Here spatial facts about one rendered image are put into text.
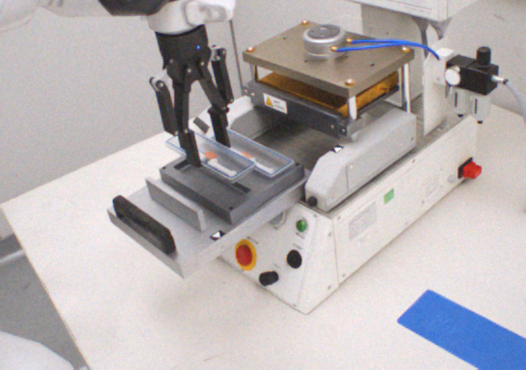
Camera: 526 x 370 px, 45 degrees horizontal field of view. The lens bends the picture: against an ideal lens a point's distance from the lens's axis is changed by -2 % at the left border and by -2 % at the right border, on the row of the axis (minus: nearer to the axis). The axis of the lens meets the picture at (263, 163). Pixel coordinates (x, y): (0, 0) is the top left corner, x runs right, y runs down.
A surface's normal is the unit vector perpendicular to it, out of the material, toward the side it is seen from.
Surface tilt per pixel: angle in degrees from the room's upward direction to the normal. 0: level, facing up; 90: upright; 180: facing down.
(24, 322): 0
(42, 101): 90
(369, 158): 90
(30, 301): 0
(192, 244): 0
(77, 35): 90
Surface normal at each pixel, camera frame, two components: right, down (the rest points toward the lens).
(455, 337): -0.14, -0.82
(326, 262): 0.67, 0.34
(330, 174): -0.58, -0.33
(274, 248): -0.72, 0.07
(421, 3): -0.73, 0.46
